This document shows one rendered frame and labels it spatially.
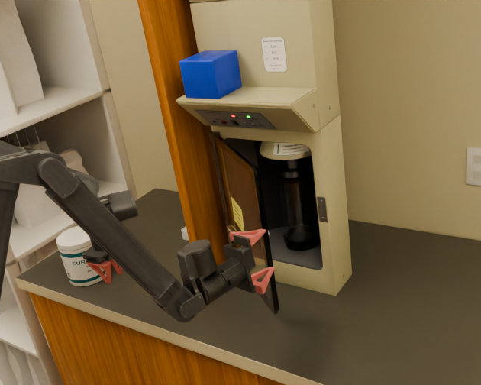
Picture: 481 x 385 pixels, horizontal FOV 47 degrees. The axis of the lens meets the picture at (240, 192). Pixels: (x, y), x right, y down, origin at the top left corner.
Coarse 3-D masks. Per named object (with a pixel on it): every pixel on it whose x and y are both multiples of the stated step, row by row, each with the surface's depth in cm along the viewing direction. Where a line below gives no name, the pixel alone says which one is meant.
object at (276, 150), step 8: (264, 144) 144; (272, 144) 141; (280, 144) 139; (288, 144) 139; (296, 144) 138; (304, 144) 139; (264, 152) 143; (272, 152) 141; (280, 152) 139; (288, 152) 139; (296, 152) 138; (304, 152) 139
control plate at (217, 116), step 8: (200, 112) 135; (208, 112) 133; (216, 112) 131; (224, 112) 130; (232, 112) 128; (240, 112) 127; (248, 112) 125; (208, 120) 138; (216, 120) 137; (224, 120) 135; (232, 120) 133; (240, 120) 132; (248, 120) 130; (256, 120) 129; (264, 120) 127; (264, 128) 132; (272, 128) 131
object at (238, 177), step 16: (224, 144) 135; (224, 160) 140; (240, 160) 126; (224, 176) 144; (240, 176) 129; (256, 176) 119; (224, 192) 149; (240, 192) 133; (256, 192) 121; (240, 208) 138; (256, 208) 125; (256, 224) 128; (256, 256) 136; (256, 272) 141; (272, 288) 132; (272, 304) 135
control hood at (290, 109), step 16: (224, 96) 128; (240, 96) 126; (256, 96) 124; (272, 96) 122; (288, 96) 121; (304, 96) 120; (192, 112) 137; (256, 112) 124; (272, 112) 121; (288, 112) 119; (304, 112) 120; (256, 128) 134; (288, 128) 128; (304, 128) 125
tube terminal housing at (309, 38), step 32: (224, 0) 128; (256, 0) 123; (288, 0) 118; (320, 0) 120; (224, 32) 131; (256, 32) 126; (288, 32) 122; (320, 32) 122; (256, 64) 130; (288, 64) 125; (320, 64) 124; (320, 96) 126; (224, 128) 144; (320, 128) 128; (320, 160) 132; (320, 192) 136; (320, 224) 140; (320, 288) 149
